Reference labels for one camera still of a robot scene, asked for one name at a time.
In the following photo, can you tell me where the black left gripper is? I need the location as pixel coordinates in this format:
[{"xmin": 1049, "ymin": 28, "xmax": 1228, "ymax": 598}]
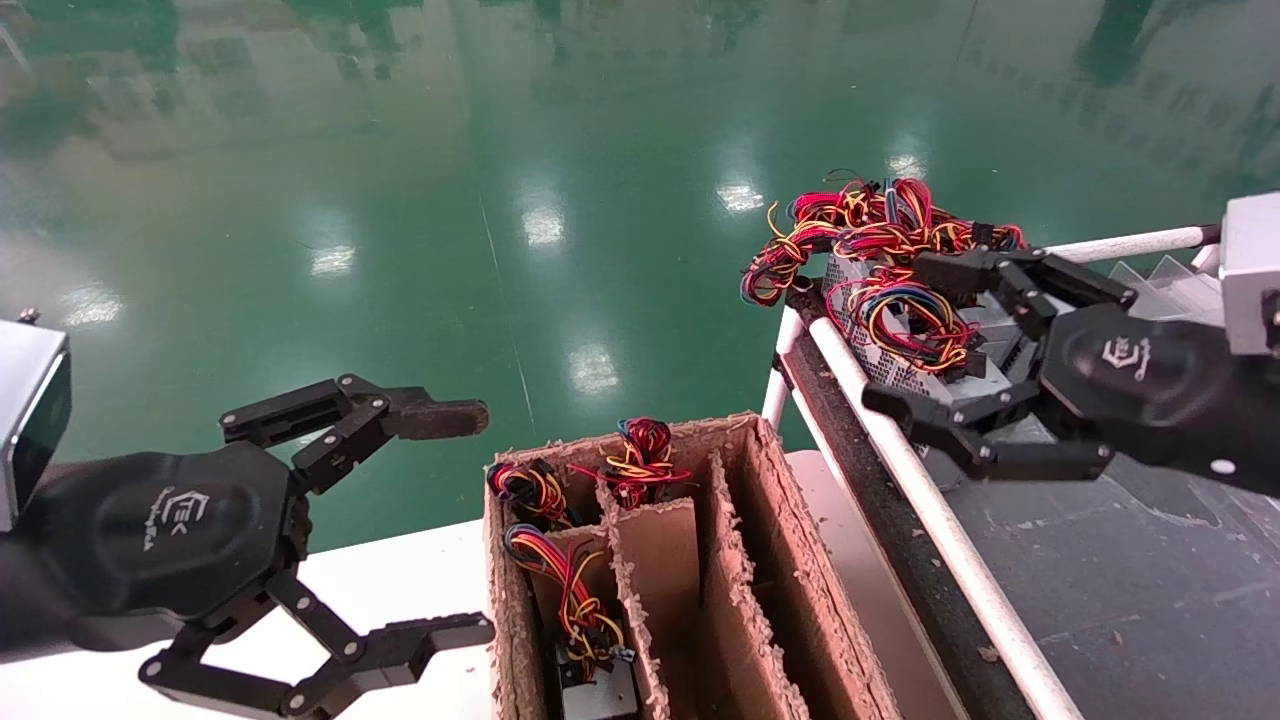
[{"xmin": 30, "ymin": 375, "xmax": 498, "ymax": 720}]

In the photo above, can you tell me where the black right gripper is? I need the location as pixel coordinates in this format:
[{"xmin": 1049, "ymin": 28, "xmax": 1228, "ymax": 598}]
[{"xmin": 862, "ymin": 245, "xmax": 1280, "ymax": 496}]

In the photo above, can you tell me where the power supply with coloured wires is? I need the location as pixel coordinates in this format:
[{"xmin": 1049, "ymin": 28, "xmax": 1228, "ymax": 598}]
[
  {"xmin": 487, "ymin": 460, "xmax": 579, "ymax": 529},
  {"xmin": 566, "ymin": 417, "xmax": 693, "ymax": 509},
  {"xmin": 502, "ymin": 523, "xmax": 643, "ymax": 720},
  {"xmin": 826, "ymin": 262, "xmax": 1021, "ymax": 403}
]

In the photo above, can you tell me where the clear acrylic divider tray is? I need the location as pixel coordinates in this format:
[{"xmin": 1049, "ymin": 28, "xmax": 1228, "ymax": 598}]
[{"xmin": 1105, "ymin": 255, "xmax": 1226, "ymax": 326}]

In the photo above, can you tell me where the brown cardboard divider box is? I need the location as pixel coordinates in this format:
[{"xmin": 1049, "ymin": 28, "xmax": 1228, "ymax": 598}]
[{"xmin": 483, "ymin": 410, "xmax": 906, "ymax": 720}]

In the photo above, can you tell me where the white leg tube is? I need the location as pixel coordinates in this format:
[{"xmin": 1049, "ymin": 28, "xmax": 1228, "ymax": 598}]
[{"xmin": 760, "ymin": 305, "xmax": 807, "ymax": 431}]

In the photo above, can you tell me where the long white rail tube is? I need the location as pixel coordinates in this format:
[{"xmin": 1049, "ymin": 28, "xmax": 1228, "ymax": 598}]
[
  {"xmin": 805, "ymin": 315, "xmax": 1086, "ymax": 720},
  {"xmin": 1045, "ymin": 225, "xmax": 1223, "ymax": 266}
]

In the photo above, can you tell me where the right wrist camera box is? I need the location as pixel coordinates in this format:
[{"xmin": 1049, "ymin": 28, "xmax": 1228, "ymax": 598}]
[{"xmin": 1218, "ymin": 192, "xmax": 1280, "ymax": 358}]

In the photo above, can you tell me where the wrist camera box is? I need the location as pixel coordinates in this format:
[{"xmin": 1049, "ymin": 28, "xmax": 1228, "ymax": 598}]
[
  {"xmin": 0, "ymin": 318, "xmax": 73, "ymax": 533},
  {"xmin": 1218, "ymin": 192, "xmax": 1280, "ymax": 358}
]

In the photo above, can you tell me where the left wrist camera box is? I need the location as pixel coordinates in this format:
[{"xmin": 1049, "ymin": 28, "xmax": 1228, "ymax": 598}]
[{"xmin": 0, "ymin": 318, "xmax": 73, "ymax": 533}]

